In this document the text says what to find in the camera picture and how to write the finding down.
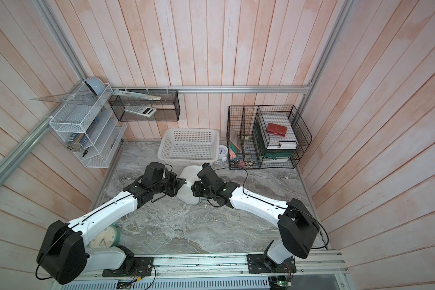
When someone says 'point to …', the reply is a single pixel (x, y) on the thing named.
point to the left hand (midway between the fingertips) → (187, 179)
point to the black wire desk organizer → (240, 119)
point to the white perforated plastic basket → (190, 147)
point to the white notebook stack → (284, 145)
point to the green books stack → (268, 154)
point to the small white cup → (223, 151)
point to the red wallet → (276, 129)
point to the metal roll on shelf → (76, 145)
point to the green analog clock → (109, 238)
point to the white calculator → (143, 110)
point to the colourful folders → (235, 150)
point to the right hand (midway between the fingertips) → (192, 187)
